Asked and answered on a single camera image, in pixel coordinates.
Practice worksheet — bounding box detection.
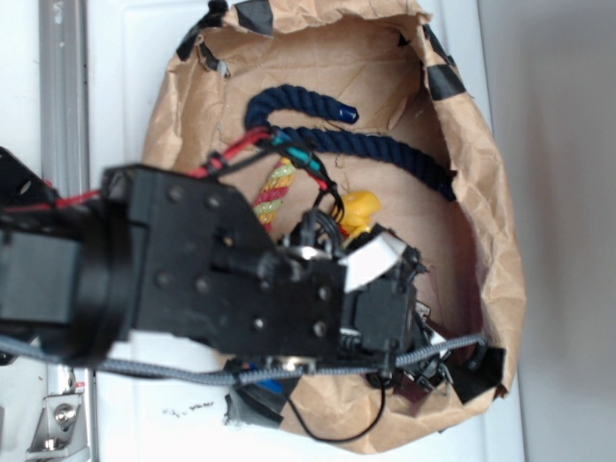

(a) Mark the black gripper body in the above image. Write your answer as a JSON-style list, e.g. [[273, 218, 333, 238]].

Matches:
[[283, 211, 431, 377]]

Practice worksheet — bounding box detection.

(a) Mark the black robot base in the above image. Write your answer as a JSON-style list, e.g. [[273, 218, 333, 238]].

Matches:
[[0, 147, 59, 208]]

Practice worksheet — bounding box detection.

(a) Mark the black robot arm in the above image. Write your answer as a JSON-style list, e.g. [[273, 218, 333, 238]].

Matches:
[[1, 166, 438, 375]]

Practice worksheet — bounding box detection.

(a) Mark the yellow rubber duck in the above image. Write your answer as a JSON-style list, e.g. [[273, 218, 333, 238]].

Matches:
[[340, 191, 382, 238]]

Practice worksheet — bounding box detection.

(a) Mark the brown paper bag bin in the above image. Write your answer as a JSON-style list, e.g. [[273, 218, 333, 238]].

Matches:
[[142, 1, 526, 454]]

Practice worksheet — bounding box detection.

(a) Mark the thin black wire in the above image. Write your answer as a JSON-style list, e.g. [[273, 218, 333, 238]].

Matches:
[[283, 370, 387, 444]]

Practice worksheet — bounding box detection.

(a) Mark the red yellow green rope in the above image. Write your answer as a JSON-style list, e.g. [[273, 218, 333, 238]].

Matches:
[[253, 156, 297, 235]]

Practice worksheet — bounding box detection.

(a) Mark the navy blue rope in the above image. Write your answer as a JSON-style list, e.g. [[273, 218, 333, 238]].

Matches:
[[244, 84, 457, 203]]

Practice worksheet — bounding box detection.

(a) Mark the red black wire bundle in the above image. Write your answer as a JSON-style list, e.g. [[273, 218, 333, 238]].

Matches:
[[0, 125, 347, 227]]

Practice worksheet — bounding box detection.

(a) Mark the metal corner bracket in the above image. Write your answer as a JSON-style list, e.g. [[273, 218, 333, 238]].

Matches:
[[26, 394, 90, 461]]

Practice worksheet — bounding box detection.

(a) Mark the grey braided cable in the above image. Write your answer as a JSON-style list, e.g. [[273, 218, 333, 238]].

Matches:
[[0, 332, 487, 389]]

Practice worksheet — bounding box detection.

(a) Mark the aluminium rail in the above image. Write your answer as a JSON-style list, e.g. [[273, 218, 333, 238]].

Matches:
[[37, 0, 99, 462]]

